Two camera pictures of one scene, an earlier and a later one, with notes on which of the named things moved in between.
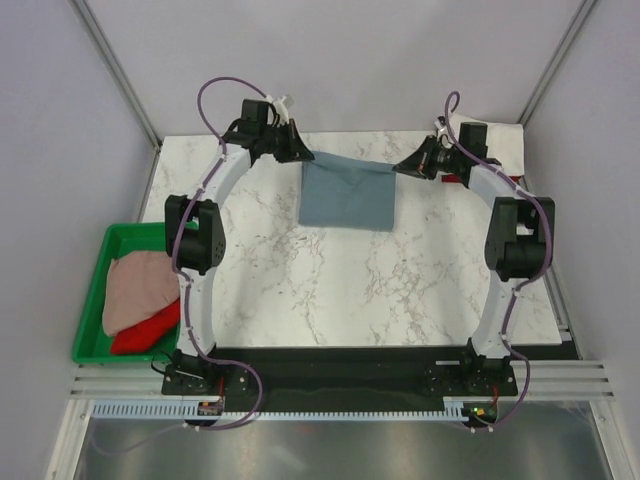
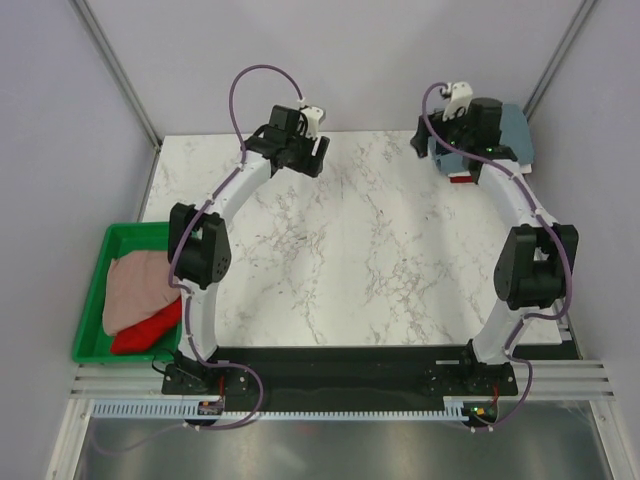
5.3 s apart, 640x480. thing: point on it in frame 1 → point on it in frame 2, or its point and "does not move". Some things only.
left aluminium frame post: (110, 67) does not move
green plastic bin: (92, 345) does not move
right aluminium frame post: (581, 13) does not move
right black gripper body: (435, 159) → (454, 129)
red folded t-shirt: (145, 335) does not move
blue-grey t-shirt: (348, 193) → (516, 136)
